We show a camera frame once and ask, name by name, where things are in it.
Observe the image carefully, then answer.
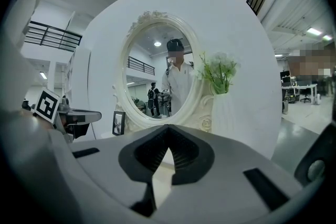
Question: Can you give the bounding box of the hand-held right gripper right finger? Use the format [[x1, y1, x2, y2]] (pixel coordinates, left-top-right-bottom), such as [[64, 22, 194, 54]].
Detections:
[[167, 125, 303, 219]]

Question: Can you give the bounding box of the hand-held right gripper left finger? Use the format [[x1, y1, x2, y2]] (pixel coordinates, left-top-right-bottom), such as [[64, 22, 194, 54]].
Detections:
[[68, 124, 170, 218]]

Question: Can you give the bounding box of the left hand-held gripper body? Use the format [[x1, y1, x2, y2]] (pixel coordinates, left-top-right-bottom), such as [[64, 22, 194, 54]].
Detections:
[[33, 87, 90, 144]]

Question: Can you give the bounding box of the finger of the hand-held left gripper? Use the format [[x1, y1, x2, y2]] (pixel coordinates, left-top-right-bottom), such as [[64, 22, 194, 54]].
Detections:
[[68, 110, 102, 124]]

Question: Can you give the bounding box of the person's left forearm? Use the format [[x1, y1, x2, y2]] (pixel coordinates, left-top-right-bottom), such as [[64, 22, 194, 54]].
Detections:
[[19, 109, 55, 131]]

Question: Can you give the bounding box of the oval white framed mirror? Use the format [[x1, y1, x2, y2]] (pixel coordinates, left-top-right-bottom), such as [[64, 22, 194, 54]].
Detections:
[[112, 9, 214, 132]]

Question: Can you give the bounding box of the person's white shirt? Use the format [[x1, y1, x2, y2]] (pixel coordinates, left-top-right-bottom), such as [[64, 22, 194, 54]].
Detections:
[[2, 0, 55, 113]]

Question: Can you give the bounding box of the white office desk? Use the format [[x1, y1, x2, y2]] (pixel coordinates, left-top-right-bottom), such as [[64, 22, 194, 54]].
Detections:
[[281, 83, 319, 106]]

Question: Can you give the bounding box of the black picture frame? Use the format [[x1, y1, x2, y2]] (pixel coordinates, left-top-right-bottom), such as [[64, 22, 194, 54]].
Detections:
[[112, 110, 127, 137]]

